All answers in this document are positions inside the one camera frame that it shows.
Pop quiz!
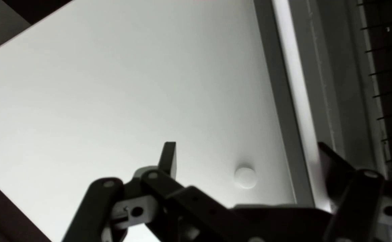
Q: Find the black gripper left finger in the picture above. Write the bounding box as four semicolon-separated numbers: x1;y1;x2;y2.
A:
61;141;231;242

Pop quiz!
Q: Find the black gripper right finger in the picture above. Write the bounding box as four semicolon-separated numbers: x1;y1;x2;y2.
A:
317;142;392;242

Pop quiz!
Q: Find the black mini oven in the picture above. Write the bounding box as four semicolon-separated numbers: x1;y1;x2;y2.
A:
253;0;392;207

